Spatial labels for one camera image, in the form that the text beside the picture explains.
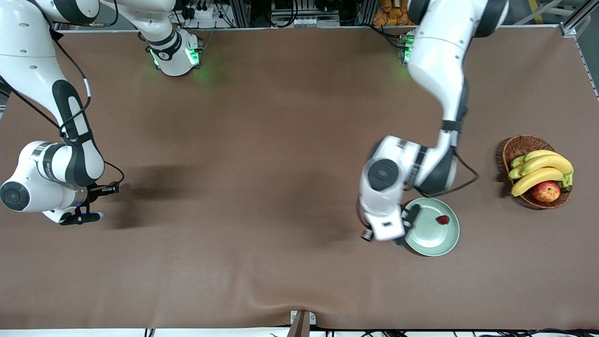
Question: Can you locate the brown wicker basket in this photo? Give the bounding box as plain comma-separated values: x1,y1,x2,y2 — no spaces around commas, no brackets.
502,135,573,210

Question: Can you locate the pale green round plate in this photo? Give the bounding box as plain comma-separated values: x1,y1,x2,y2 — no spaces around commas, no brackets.
402,197,460,257

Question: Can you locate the grey metal table bracket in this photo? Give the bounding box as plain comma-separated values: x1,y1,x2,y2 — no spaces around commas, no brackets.
289,310,317,337

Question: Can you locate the brown table mat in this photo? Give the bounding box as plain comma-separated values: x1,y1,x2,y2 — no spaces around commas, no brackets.
0,26,599,330

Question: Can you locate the red yellow apple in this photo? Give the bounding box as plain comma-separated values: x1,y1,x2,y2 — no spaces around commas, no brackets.
531,181,561,203

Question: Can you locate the aluminium frame rail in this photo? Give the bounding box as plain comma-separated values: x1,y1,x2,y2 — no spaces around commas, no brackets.
559,0,599,99

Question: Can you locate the aluminium frame post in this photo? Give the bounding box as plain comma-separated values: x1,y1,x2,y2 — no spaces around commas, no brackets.
228,0,252,28

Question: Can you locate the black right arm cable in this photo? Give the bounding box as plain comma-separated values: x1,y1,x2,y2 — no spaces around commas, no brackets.
49,28,125,185

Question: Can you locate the orange bread roll pile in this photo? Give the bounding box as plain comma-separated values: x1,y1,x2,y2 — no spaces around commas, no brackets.
373,0,413,27

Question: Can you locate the white power strip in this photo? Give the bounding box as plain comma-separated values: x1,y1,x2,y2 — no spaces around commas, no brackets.
180,4,220,20

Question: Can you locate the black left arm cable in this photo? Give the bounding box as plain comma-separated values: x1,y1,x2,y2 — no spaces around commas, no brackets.
412,150,480,197

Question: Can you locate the yellow banana bunch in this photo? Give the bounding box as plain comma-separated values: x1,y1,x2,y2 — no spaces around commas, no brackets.
508,150,574,198

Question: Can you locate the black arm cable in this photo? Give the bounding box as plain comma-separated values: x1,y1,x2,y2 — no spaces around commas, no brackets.
412,150,480,197
49,28,125,185

